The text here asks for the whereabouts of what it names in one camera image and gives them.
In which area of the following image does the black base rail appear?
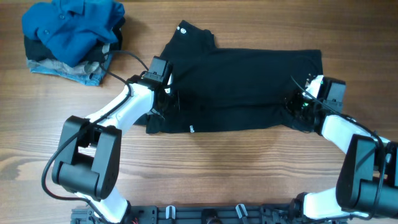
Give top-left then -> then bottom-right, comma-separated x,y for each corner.
70,203 -> 348,224

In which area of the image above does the black polo shirt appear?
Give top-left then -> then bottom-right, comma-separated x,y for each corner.
137,21 -> 323,134

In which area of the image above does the beige folded garment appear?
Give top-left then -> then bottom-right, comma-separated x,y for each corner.
25,44 -> 119,75

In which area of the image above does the blue button shirt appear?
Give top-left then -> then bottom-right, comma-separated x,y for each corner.
22,0 -> 125,67

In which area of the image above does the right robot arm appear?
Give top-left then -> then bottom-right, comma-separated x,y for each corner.
286,75 -> 397,223

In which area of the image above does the light blue denim garment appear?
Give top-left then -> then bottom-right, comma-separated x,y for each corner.
26,55 -> 112,86

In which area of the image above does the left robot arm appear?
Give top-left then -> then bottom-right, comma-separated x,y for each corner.
49,57 -> 172,223

